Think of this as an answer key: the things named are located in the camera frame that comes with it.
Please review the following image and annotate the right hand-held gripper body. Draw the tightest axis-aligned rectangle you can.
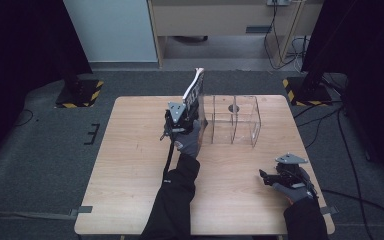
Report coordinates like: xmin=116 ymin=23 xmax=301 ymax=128
xmin=268 ymin=152 xmax=315 ymax=190

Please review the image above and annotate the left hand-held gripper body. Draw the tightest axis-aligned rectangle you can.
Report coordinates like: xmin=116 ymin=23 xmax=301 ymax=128
xmin=159 ymin=101 xmax=202 ymax=142

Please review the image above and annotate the clear acrylic file rack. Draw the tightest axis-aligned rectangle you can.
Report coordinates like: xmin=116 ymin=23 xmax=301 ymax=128
xmin=198 ymin=94 xmax=262 ymax=149

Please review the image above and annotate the person's right hand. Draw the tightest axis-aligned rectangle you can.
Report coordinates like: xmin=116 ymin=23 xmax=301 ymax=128
xmin=271 ymin=182 xmax=315 ymax=205

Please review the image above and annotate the person's left hand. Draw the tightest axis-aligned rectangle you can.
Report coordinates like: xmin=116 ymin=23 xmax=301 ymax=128
xmin=173 ymin=119 xmax=203 ymax=160

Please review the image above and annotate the grey floor tape strip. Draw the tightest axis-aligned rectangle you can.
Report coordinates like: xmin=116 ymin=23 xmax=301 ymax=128
xmin=69 ymin=205 xmax=94 ymax=217
xmin=319 ymin=205 xmax=340 ymax=216

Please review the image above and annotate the black yellow striped stand base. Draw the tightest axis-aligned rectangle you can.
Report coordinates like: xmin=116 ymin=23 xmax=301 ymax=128
xmin=282 ymin=59 xmax=334 ymax=108
xmin=54 ymin=59 xmax=105 ymax=110

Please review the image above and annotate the light wooden desk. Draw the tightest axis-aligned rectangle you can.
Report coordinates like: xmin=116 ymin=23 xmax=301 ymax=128
xmin=146 ymin=0 xmax=325 ymax=70

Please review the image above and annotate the white cabinet panel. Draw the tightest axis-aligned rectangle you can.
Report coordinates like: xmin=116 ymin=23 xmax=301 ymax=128
xmin=62 ymin=0 xmax=159 ymax=64

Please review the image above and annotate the dark curtain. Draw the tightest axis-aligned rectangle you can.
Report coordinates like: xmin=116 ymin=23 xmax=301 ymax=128
xmin=0 ymin=0 xmax=93 ymax=169
xmin=300 ymin=0 xmax=384 ymax=193

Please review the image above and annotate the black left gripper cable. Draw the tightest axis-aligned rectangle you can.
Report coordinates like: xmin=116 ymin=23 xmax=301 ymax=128
xmin=161 ymin=139 xmax=176 ymax=185

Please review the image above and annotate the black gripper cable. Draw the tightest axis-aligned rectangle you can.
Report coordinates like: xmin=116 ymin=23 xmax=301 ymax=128
xmin=281 ymin=168 xmax=384 ymax=222
xmin=161 ymin=139 xmax=176 ymax=185

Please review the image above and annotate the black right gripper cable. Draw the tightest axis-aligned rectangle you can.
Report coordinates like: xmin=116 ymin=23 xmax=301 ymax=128
xmin=281 ymin=168 xmax=384 ymax=222

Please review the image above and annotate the white floor cable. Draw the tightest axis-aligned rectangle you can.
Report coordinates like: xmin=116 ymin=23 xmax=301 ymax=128
xmin=289 ymin=35 xmax=309 ymax=73

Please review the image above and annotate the black hanging cable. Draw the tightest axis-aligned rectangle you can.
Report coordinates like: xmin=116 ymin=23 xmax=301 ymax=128
xmin=263 ymin=0 xmax=303 ymax=71

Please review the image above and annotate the thin black floor cable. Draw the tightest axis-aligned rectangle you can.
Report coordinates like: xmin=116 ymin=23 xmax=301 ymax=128
xmin=12 ymin=108 xmax=35 ymax=128

